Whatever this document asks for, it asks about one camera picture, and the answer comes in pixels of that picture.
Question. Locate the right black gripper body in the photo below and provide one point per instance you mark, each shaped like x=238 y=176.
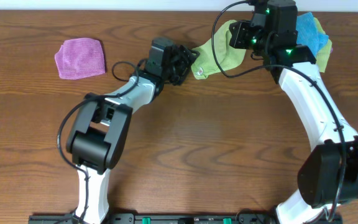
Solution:
x=246 y=38

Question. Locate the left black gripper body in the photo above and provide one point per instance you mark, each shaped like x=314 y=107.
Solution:
x=177 y=67

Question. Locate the light green cloth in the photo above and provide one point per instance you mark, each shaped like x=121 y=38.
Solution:
x=228 y=57

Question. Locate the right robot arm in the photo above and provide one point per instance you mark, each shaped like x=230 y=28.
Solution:
x=329 y=176

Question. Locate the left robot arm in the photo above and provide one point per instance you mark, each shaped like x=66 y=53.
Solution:
x=99 y=132

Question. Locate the blue cloth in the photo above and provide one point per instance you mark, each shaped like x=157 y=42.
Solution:
x=311 y=34

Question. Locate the yellow-green cloth in pile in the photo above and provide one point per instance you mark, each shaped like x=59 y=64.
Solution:
x=323 y=54

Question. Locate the folded purple cloth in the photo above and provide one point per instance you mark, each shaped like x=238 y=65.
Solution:
x=80 y=58

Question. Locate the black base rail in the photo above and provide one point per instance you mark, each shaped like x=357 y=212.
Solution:
x=130 y=218

